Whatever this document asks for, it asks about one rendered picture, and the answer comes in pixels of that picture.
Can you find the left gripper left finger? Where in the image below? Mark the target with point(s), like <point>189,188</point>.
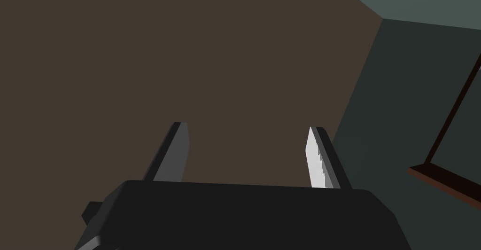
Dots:
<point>171,158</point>

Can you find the dark brown wooden shelf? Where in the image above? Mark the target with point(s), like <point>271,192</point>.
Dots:
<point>449,167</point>

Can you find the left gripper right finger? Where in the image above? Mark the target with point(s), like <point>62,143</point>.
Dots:
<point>324,163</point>

